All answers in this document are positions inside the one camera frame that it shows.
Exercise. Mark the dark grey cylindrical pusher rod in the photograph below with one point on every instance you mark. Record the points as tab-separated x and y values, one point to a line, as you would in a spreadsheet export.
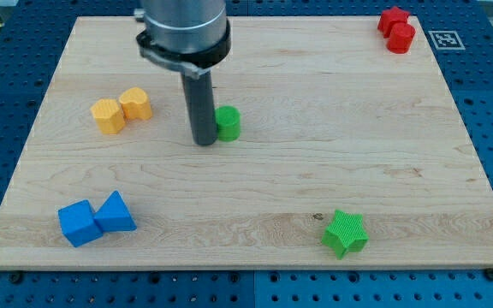
200	106

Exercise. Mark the black clamp ring flange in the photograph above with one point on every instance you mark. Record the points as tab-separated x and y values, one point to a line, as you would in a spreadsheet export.
190	49

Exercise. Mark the green cylinder block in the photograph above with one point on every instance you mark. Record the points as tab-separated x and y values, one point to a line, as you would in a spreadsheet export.
228	123

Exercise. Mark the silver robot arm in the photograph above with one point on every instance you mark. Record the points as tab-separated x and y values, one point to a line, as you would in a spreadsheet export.
174	12

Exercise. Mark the yellow heart block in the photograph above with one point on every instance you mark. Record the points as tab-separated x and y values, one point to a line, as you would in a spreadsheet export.
136	104

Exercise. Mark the yellow pentagon block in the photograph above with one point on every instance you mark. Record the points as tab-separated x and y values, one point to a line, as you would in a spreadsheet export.
108	116

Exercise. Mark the blue triangle block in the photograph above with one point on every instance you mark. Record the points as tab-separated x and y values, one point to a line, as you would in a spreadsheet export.
114	216

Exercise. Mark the wooden board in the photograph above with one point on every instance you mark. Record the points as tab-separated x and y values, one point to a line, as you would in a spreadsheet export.
330	120

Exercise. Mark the blue cube block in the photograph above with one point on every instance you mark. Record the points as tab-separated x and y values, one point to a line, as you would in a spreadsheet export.
77	223

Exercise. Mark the red star block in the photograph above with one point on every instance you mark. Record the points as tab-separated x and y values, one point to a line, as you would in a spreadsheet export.
390	17

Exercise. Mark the red cylinder block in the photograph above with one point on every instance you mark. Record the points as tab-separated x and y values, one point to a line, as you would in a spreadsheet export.
400	38

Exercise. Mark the green star block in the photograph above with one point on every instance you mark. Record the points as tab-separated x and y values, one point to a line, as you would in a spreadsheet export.
345	234

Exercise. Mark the white fiducial marker tag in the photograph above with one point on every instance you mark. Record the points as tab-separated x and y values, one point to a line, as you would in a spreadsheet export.
446	40

